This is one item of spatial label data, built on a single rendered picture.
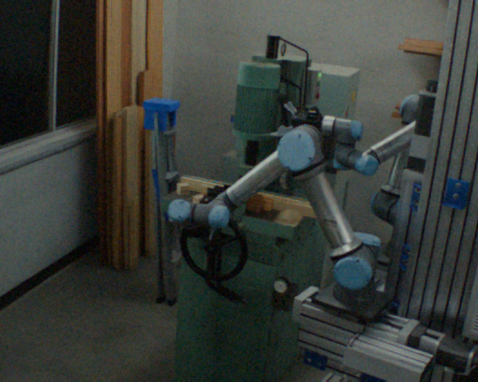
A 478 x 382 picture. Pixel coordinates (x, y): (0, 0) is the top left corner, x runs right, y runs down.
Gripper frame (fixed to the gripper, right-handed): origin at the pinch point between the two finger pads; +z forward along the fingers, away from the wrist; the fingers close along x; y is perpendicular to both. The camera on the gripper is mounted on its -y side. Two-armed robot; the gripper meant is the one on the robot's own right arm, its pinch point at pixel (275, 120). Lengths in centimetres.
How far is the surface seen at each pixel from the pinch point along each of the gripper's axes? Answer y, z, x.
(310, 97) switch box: -22.4, -3.6, -30.3
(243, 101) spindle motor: 1.8, 15.2, -5.4
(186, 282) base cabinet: -50, 31, 58
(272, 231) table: -27.1, -5.9, 35.4
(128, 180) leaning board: -118, 121, -18
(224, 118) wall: -199, 115, -128
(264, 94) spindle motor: 4.1, 6.9, -9.0
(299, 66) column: -7.3, 1.3, -34.6
